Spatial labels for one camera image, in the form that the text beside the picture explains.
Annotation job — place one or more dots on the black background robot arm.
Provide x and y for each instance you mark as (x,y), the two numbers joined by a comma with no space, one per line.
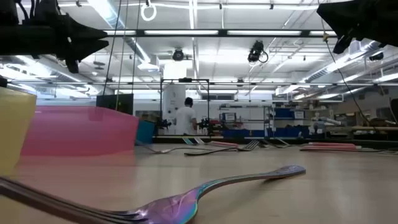
(163,124)
(206,124)

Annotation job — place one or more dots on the black metal fork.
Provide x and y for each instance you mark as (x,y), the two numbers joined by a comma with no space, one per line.
(250,145)

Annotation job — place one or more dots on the pink plastic bin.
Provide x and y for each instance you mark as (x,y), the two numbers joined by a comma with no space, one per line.
(77,130)

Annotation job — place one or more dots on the person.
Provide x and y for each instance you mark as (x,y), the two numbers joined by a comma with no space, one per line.
(185,119)

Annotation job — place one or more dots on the shelf with blue bins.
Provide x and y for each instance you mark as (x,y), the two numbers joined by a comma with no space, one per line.
(283,113)

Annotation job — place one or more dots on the black aluminium table frame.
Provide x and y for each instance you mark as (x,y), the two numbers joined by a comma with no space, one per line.
(174,140)

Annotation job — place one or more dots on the black station frame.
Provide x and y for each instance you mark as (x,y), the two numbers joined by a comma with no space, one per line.
(185,80)

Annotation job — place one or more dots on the blue plastic bin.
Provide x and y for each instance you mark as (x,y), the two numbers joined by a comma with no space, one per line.
(144,132)

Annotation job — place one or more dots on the wooden station table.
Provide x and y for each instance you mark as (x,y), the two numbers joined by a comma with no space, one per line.
(168,136)

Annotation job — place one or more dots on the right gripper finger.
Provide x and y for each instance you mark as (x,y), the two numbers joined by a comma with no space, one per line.
(334,12)
(342,43)

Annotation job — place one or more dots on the yellow plastic bin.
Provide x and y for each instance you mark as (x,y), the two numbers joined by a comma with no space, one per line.
(15,130)

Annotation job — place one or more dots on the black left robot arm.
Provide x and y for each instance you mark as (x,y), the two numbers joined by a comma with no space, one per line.
(18,40)

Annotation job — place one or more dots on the long wooden workbench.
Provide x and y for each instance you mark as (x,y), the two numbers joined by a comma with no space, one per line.
(373,127)

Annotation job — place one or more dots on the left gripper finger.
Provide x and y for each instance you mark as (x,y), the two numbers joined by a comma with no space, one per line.
(90,32)
(87,48)

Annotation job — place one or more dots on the black computer case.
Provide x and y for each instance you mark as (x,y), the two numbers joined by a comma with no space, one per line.
(109,104)

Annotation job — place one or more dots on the round black ceiling camera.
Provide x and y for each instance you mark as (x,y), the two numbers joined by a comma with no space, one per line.
(178,55)

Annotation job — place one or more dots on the black beam with light strips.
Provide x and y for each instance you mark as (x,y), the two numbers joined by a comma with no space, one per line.
(222,32)

